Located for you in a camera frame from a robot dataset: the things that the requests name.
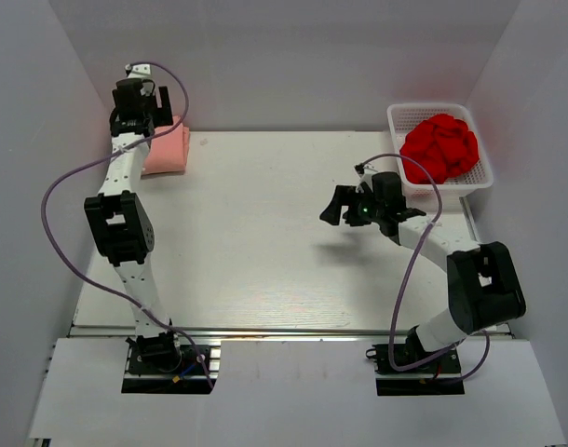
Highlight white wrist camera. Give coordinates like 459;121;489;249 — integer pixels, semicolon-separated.
354;164;378;193
125;63;152;79

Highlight aluminium rail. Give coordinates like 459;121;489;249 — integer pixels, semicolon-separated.
69;325;513;340

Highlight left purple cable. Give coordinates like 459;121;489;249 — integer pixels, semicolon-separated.
40;61;216;391

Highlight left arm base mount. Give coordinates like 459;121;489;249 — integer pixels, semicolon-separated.
121;344;217;396

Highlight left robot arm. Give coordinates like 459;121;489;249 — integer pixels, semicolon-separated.
84;77;183;372

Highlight pink t shirt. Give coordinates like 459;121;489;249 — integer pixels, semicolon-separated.
142;123;190;176

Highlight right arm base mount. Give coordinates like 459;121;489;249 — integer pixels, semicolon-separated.
365;342;467;397

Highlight white plastic basket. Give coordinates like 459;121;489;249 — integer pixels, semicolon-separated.
387;102;494;196

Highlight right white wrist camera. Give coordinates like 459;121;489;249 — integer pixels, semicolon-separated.
354;164;378;193

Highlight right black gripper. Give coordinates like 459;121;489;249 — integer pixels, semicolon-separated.
321;185;385;226

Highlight red t shirt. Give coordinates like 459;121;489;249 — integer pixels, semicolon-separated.
400;114;480;184

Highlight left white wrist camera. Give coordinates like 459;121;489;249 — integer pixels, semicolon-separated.
125;63;152;79

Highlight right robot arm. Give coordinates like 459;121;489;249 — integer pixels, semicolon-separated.
319;172;526;373

